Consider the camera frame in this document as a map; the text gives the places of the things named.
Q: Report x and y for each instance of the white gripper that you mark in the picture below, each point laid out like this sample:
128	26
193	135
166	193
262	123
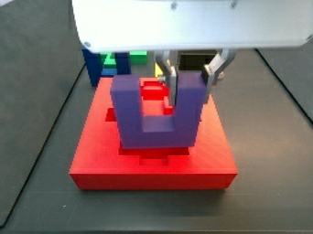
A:
124	25

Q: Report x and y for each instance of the purple U-shaped block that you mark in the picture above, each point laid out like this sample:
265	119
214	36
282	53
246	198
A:
159	131

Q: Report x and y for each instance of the black fixture holder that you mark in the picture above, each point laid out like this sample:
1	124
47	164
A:
194	59

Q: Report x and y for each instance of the red board with cutouts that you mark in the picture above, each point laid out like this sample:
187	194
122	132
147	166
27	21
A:
104	166

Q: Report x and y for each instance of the yellow long bar block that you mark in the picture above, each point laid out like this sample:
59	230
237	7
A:
158	70

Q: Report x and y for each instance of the green zigzag block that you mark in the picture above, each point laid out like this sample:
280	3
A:
138	57

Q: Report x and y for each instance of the blue U-shaped block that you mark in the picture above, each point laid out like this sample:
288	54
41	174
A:
95	65

